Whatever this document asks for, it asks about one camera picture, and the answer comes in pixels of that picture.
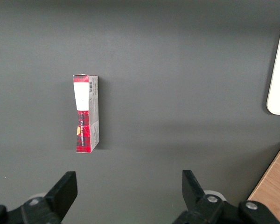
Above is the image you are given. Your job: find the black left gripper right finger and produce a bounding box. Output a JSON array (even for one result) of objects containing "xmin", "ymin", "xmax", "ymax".
[{"xmin": 172, "ymin": 170, "xmax": 280, "ymax": 224}]

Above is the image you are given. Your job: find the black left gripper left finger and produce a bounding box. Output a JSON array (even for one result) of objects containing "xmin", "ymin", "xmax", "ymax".
[{"xmin": 0, "ymin": 171, "xmax": 78, "ymax": 224}]

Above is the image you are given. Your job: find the red plaid cardboard box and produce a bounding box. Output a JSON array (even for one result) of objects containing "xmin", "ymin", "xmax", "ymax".
[{"xmin": 72, "ymin": 74, "xmax": 100, "ymax": 154}]

